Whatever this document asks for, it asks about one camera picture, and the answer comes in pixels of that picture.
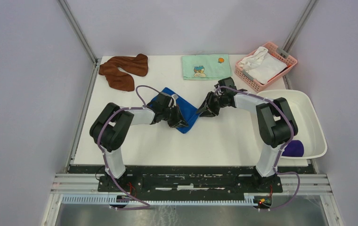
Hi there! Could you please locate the pink plastic basket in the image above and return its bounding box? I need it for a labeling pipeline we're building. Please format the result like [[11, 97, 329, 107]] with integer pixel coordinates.
[[235, 42, 298, 92]]

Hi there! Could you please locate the white slotted cable duct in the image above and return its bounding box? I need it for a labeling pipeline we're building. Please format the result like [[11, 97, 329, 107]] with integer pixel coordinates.
[[61, 194, 258, 207]]

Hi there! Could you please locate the white cloth in basket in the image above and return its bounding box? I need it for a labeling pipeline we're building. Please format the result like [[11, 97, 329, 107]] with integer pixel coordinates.
[[238, 47, 287, 85]]

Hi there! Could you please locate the purple cable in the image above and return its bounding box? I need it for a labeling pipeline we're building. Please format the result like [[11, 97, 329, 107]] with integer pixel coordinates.
[[96, 85, 161, 211], [215, 86, 301, 211]]

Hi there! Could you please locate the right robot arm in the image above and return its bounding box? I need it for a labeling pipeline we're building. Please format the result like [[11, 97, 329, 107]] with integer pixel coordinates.
[[196, 77, 298, 192]]

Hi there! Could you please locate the brown towel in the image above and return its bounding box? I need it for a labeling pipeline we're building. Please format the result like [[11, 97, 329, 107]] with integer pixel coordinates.
[[99, 54, 148, 92]]

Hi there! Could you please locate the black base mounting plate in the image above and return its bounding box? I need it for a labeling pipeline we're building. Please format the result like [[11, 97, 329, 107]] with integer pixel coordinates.
[[68, 164, 317, 202]]

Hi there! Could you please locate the white plastic tub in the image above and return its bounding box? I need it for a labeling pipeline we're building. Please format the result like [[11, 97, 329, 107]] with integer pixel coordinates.
[[258, 89, 327, 160]]

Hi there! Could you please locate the blue towel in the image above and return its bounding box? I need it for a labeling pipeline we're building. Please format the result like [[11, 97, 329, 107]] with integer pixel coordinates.
[[152, 87, 199, 134]]

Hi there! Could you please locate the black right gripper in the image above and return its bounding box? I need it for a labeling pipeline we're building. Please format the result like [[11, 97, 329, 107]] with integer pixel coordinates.
[[195, 91, 227, 118]]

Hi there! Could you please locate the aluminium frame rail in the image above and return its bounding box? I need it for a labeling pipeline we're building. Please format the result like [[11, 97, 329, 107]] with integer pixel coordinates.
[[51, 174, 333, 195]]

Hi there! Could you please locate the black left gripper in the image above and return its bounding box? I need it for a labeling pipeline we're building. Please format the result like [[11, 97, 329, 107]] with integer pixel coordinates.
[[162, 104, 188, 128]]

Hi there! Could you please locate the purple towel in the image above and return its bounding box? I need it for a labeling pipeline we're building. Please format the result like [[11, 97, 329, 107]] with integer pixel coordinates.
[[282, 140, 304, 157]]

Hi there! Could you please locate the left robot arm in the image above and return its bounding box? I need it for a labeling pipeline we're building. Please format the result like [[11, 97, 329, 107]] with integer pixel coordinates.
[[89, 92, 189, 192]]

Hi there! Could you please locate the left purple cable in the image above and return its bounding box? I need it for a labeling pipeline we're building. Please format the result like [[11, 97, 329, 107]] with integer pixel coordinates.
[[96, 85, 161, 211]]

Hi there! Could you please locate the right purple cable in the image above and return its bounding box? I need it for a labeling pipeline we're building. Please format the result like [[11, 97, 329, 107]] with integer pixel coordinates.
[[215, 86, 301, 211]]

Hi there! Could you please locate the mint green cartoon towel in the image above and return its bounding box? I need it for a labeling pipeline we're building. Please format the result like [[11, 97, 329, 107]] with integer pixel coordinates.
[[181, 54, 232, 80]]

